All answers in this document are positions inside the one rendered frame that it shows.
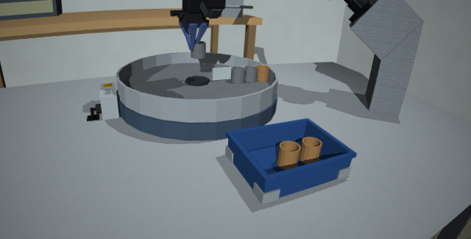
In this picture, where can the grey metal ring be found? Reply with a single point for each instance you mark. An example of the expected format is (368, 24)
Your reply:
(199, 50)
(238, 75)
(251, 74)

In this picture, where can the bronze bushing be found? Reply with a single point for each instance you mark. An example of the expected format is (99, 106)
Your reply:
(263, 73)
(288, 154)
(310, 150)

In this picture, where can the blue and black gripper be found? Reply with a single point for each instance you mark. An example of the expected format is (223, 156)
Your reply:
(190, 21)

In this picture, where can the blue crate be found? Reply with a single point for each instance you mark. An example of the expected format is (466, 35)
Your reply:
(270, 182)

